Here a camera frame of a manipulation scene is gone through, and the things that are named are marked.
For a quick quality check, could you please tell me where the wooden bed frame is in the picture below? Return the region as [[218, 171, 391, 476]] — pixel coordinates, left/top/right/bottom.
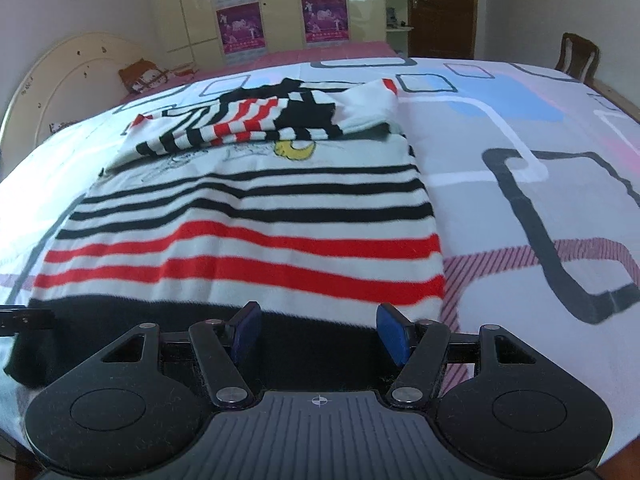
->
[[587, 80, 640, 127]]

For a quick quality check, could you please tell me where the striped knit sweater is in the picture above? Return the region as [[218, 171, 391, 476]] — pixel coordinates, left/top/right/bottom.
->
[[2, 77, 447, 391]]

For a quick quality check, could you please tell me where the cream wardrobe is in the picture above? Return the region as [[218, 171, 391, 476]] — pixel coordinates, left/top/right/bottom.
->
[[145, 0, 412, 67]]

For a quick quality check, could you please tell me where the orange cat pillow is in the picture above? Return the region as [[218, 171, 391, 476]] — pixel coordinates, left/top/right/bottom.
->
[[118, 57, 197, 95]]

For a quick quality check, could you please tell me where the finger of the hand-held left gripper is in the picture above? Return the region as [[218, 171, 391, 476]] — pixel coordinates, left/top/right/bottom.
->
[[0, 305, 57, 337]]

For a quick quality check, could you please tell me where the cream round headboard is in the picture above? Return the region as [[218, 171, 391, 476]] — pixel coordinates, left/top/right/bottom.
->
[[0, 32, 157, 181]]

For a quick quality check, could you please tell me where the wooden chair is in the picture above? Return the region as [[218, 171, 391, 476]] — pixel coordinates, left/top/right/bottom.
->
[[553, 32, 600, 84]]

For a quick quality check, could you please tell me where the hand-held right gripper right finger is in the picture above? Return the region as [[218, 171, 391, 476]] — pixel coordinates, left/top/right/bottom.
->
[[375, 301, 541, 409]]

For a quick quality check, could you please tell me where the purple wall poster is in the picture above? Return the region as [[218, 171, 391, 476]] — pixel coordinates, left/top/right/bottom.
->
[[215, 2, 265, 55], [301, 0, 349, 44]]

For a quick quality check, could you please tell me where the pink bed sheet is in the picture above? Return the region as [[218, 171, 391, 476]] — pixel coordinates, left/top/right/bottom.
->
[[114, 41, 409, 111]]

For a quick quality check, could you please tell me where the dark wooden door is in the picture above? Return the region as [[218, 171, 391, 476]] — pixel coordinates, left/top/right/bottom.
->
[[405, 0, 484, 60]]

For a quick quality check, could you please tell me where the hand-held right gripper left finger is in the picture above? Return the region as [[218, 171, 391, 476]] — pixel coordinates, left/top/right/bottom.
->
[[100, 301, 263, 409]]

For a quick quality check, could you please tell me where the open corner shelf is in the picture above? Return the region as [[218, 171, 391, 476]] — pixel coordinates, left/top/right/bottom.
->
[[383, 0, 414, 56]]

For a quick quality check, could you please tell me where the white blanket with square print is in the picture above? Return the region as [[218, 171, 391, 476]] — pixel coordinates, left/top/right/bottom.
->
[[0, 57, 640, 467]]

